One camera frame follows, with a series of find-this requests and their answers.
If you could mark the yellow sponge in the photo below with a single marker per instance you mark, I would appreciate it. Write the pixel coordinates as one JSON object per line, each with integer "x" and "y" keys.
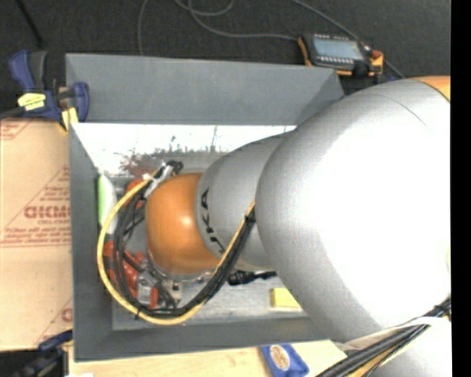
{"x": 283, "y": 298}

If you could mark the brown cardboard board, red print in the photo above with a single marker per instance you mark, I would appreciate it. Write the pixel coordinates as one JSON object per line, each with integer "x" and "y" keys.
{"x": 31, "y": 273}

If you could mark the grey metal bin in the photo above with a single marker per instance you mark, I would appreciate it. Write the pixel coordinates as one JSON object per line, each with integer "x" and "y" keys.
{"x": 196, "y": 92}

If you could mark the white and green bottle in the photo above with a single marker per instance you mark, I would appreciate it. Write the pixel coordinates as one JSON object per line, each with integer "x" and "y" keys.
{"x": 106, "y": 202}

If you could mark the red-brown flat block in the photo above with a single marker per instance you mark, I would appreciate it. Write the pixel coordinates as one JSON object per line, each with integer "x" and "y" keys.
{"x": 131, "y": 273}
{"x": 133, "y": 187}

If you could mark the black cylinder on white bracket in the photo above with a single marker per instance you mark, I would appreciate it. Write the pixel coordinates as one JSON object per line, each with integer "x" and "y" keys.
{"x": 243, "y": 277}

